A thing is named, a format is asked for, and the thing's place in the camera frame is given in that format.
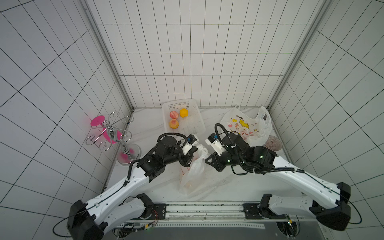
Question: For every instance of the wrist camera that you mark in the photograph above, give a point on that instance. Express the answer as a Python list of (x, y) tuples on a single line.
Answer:
[(191, 142), (214, 142)]

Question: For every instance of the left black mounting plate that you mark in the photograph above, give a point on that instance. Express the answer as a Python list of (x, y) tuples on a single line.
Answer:
[(156, 211)]

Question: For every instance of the chrome wire glass rack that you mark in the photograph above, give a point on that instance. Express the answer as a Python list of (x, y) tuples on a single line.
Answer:
[(127, 152)]

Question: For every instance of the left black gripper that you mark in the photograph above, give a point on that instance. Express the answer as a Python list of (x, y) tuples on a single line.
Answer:
[(188, 152)]

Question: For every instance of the black mounting plate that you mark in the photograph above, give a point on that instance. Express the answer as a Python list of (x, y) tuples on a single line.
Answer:
[(156, 211), (255, 211)]

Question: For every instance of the white perforated plastic basket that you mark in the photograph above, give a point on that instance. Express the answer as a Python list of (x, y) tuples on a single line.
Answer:
[(193, 124)]

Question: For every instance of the pink wine glass upper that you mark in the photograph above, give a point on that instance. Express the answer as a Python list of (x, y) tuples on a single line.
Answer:
[(97, 121)]

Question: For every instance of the pink peach back left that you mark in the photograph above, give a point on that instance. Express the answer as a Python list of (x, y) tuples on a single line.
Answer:
[(174, 115)]

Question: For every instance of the pink wine glass lower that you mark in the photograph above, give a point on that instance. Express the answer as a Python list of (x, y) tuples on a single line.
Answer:
[(112, 135)]

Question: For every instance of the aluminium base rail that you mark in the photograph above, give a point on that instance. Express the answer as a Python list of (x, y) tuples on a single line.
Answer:
[(226, 215)]

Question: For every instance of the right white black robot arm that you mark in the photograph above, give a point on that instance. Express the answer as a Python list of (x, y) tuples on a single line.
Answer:
[(326, 202)]

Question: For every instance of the yellow pink peach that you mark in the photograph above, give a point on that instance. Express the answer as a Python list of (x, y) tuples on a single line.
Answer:
[(174, 123)]

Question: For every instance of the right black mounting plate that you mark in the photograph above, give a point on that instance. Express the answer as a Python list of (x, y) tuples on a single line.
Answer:
[(255, 211)]

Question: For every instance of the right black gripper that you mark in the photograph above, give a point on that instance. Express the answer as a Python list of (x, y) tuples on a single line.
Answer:
[(217, 160)]

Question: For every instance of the white bag red lettering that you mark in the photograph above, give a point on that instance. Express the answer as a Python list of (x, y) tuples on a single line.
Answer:
[(192, 177)]

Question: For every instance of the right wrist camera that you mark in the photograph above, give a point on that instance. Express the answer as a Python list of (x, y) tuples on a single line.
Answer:
[(214, 142)]

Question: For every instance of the pink wine glass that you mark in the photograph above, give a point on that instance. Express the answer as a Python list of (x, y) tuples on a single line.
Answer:
[(112, 135), (97, 121)]

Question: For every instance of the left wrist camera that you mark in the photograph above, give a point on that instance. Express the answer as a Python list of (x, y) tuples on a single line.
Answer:
[(191, 142)]

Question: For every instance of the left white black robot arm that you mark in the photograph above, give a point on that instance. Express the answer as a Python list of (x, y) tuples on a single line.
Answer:
[(123, 202)]

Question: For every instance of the white bag cartoon print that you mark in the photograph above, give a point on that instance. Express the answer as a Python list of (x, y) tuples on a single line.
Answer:
[(255, 131)]

